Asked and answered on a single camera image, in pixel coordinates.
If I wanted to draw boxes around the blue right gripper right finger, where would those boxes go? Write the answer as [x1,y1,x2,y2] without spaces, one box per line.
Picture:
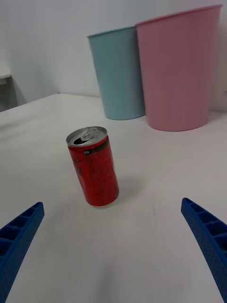
[181,197,227,303]

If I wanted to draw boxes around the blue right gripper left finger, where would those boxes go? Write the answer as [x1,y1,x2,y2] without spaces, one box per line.
[0,201,45,303]

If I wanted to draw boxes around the red drink can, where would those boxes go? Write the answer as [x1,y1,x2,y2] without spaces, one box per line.
[65,125,120,208]

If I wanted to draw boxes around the pink plastic bin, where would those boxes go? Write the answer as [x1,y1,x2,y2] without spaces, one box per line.
[135,4,223,132]

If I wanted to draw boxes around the pale blue plastic bin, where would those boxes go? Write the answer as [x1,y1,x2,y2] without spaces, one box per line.
[87,26,146,121]

